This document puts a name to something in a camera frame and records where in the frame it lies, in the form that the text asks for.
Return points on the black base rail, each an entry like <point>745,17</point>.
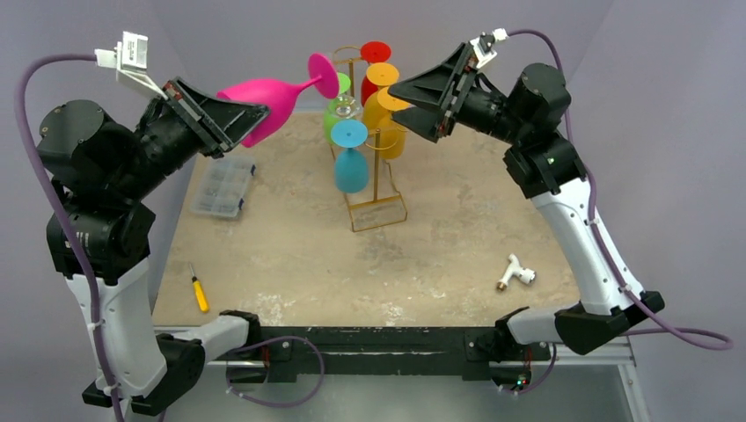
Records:
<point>470,353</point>

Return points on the gold wire glass rack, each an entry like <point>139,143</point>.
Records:
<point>380,203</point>

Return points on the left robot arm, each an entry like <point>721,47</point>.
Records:
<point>101,173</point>

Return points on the pink wine glass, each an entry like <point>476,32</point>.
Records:
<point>280,97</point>

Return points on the blue wine glass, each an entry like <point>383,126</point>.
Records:
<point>351,171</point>

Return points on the green wine glass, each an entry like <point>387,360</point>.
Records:
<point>328,120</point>

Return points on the clear wine glass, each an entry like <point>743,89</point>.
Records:
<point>344,107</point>

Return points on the white plastic pipe fitting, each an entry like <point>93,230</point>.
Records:
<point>515,270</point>

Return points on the orange wine glass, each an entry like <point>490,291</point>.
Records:
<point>392,135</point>
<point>378,75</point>

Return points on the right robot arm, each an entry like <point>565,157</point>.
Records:
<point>550,173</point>

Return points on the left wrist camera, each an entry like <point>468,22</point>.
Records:
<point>129,60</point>

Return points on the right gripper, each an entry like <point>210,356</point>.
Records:
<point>452,92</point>

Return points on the clear plastic organizer box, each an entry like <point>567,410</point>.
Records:
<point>223,186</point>

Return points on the red wine glass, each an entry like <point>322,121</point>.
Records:
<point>374,51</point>

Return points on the yellow handled screwdriver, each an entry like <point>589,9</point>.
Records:
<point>199,293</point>

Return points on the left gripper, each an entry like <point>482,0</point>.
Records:
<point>218,123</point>

